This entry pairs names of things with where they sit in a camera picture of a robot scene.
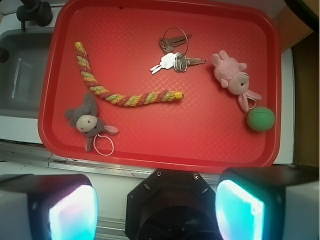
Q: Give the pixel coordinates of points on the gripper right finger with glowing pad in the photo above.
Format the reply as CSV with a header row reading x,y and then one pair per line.
x,y
269,203

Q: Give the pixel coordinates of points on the black faucet fixture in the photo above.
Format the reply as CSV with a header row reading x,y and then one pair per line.
x,y
34,10

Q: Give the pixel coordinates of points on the red plastic tray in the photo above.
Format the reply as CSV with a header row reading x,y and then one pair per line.
x,y
169,120

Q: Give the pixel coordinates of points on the bunch of silver keys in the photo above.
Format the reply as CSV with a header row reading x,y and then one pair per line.
x,y
179,61

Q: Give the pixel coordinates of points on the gray plush bunny keychain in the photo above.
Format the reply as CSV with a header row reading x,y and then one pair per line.
x,y
86,120

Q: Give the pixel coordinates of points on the pink plush bunny keychain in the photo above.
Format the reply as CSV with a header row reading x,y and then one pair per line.
x,y
232,76

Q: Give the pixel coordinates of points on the gray sink basin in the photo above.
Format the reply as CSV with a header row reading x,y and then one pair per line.
x,y
22,74

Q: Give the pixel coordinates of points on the green textured ball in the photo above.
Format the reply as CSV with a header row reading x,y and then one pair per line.
x,y
261,119

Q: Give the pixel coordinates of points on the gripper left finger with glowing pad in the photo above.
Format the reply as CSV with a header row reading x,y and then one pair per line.
x,y
47,207

